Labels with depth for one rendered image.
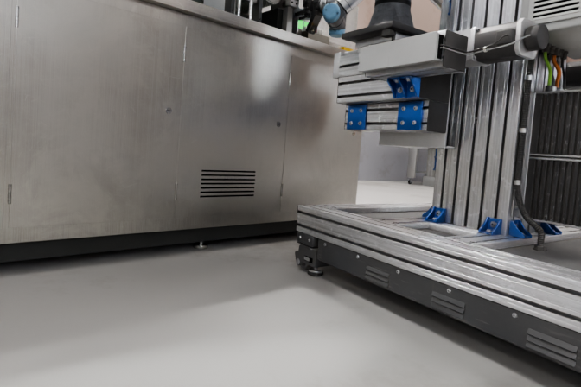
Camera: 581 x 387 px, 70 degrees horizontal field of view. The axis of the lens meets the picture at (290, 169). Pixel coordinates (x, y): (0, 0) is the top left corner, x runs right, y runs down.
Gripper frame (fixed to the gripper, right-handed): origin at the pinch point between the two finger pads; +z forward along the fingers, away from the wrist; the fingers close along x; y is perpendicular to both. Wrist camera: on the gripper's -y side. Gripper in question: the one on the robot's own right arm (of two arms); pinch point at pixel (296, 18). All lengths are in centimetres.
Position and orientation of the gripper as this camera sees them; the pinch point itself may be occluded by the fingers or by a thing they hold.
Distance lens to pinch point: 227.7
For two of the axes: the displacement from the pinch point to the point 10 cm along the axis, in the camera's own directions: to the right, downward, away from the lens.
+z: -6.6, -0.9, 7.4
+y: 0.8, -10.0, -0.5
